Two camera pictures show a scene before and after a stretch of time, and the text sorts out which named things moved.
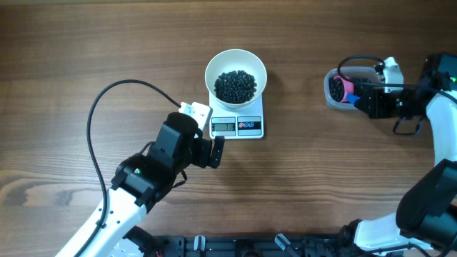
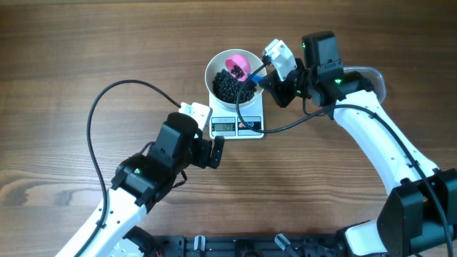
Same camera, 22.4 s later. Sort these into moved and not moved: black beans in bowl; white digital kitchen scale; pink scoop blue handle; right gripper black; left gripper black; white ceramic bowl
Moved: right gripper black; pink scoop blue handle
Not moved: white digital kitchen scale; white ceramic bowl; black beans in bowl; left gripper black
